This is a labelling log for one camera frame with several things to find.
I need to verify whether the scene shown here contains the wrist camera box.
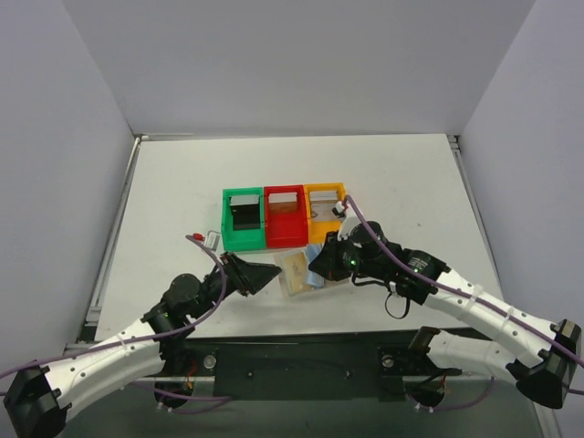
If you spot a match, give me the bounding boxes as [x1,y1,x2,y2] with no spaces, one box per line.
[332,201,361,241]
[204,230,221,251]

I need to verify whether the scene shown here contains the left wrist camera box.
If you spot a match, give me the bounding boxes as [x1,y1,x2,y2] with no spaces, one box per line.
[204,230,221,251]

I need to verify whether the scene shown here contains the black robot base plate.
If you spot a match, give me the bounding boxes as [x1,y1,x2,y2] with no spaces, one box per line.
[150,330,460,408]

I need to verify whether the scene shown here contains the gold credit card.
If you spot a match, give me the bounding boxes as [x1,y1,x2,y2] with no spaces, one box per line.
[279,250,312,297]

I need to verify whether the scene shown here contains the white VIP card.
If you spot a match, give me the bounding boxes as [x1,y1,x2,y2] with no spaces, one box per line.
[311,203,337,222]

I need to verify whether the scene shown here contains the red plastic bin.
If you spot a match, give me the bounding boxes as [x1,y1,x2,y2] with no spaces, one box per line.
[264,184,308,249]

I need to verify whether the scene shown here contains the beige leather card holder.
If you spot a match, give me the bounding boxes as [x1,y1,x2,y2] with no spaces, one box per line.
[274,244,349,298]

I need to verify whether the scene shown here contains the green plastic bin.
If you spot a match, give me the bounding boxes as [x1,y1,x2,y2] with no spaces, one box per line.
[221,187,266,252]

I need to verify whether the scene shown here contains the cards in green bin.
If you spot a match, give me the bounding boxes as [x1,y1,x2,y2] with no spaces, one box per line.
[229,194,261,231]

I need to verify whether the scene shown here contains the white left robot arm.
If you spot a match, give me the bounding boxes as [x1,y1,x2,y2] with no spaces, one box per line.
[4,253,282,437]

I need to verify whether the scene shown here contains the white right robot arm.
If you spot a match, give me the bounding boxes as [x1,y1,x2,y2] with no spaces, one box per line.
[308,222,582,410]

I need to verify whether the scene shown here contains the yellow plastic bin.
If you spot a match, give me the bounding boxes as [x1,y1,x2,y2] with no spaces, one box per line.
[304,182,346,244]

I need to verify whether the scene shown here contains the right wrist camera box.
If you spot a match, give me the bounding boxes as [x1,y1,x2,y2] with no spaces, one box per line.
[332,201,361,241]

